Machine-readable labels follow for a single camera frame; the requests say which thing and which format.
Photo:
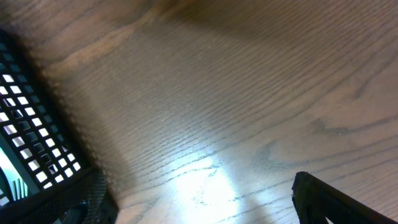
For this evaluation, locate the black plastic mesh basket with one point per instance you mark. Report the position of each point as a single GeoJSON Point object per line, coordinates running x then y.
{"type": "Point", "coordinates": [36, 140]}

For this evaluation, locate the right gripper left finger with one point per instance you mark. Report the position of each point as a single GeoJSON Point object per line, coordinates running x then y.
{"type": "Point", "coordinates": [87, 201]}

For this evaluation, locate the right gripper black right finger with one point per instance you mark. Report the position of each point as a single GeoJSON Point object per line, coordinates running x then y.
{"type": "Point", "coordinates": [317, 202]}

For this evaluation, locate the white plastic fork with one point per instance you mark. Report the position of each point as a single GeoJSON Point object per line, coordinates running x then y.
{"type": "Point", "coordinates": [14, 186]}

